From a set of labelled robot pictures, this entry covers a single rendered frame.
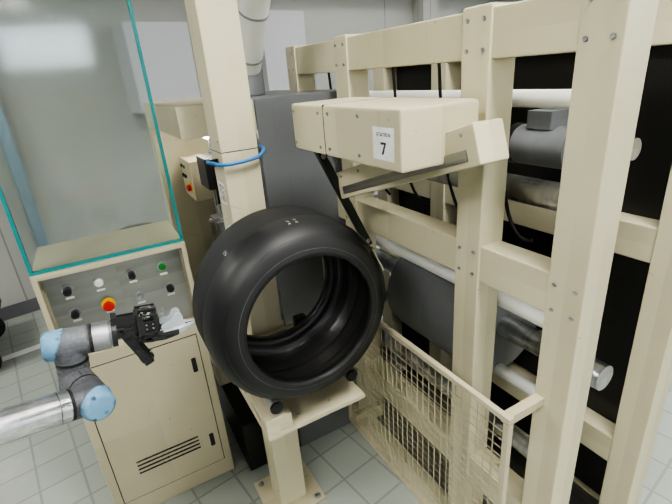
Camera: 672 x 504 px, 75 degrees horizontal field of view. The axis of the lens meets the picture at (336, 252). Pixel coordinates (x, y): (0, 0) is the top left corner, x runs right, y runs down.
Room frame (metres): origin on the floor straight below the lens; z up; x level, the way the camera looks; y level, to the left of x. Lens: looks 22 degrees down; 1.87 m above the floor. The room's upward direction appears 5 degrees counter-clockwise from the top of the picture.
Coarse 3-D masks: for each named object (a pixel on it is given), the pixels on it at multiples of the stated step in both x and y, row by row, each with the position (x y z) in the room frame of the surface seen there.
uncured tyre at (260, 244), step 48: (240, 240) 1.17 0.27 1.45; (288, 240) 1.13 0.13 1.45; (336, 240) 1.19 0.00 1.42; (240, 288) 1.05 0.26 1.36; (336, 288) 1.49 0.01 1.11; (384, 288) 1.29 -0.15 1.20; (240, 336) 1.03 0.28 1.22; (288, 336) 1.40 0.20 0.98; (336, 336) 1.38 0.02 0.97; (240, 384) 1.05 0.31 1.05; (288, 384) 1.08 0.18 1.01
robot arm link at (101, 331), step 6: (96, 324) 0.99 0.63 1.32; (102, 324) 0.99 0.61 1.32; (108, 324) 1.00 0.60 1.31; (96, 330) 0.97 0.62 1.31; (102, 330) 0.97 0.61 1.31; (108, 330) 0.98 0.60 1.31; (96, 336) 0.96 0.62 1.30; (102, 336) 0.96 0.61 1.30; (108, 336) 0.97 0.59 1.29; (96, 342) 0.95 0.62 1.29; (102, 342) 0.96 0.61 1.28; (108, 342) 0.96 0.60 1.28; (96, 348) 0.95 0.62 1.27; (102, 348) 0.96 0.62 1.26; (108, 348) 0.97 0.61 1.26
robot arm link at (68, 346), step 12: (84, 324) 0.99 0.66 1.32; (48, 336) 0.93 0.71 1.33; (60, 336) 0.93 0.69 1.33; (72, 336) 0.94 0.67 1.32; (84, 336) 0.95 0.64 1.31; (48, 348) 0.91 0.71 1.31; (60, 348) 0.92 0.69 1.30; (72, 348) 0.93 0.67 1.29; (84, 348) 0.94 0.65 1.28; (48, 360) 0.91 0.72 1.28; (60, 360) 0.92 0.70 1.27; (72, 360) 0.92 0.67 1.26
